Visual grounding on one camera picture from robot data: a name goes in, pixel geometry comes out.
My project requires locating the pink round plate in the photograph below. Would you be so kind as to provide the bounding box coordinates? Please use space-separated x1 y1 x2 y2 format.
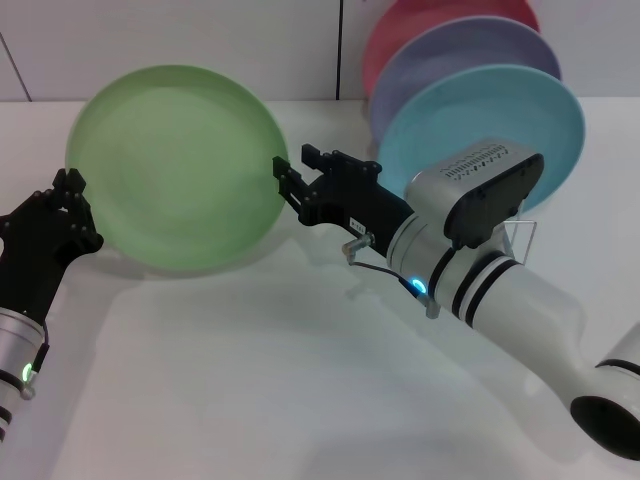
362 0 542 102

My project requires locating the green round plate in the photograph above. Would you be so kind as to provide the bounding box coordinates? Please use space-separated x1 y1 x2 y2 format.
65 63 290 274

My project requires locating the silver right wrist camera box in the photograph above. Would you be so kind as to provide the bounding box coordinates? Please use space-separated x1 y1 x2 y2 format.
404 141 546 250

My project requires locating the thin left wrist cable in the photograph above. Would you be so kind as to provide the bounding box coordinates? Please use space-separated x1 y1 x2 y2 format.
19 319 52 401

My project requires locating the purple round plate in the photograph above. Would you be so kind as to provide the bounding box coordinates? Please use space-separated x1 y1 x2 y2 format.
369 15 562 145

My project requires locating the chrome wire plate rack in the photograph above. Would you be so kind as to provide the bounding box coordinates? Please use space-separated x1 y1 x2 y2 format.
499 217 539 267

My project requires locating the thin right wrist cable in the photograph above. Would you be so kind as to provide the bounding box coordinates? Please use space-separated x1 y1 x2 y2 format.
341 233 432 307

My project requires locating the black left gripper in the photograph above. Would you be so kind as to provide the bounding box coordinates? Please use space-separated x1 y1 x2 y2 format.
0 168 105 318

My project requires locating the light blue round plate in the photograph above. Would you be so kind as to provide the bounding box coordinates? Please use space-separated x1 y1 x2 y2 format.
376 64 586 214

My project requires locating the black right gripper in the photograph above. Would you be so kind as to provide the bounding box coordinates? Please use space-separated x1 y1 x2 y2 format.
272 143 417 247

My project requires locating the thin wrist cable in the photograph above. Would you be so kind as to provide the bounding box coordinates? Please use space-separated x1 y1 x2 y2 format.
341 233 432 307
19 319 52 401

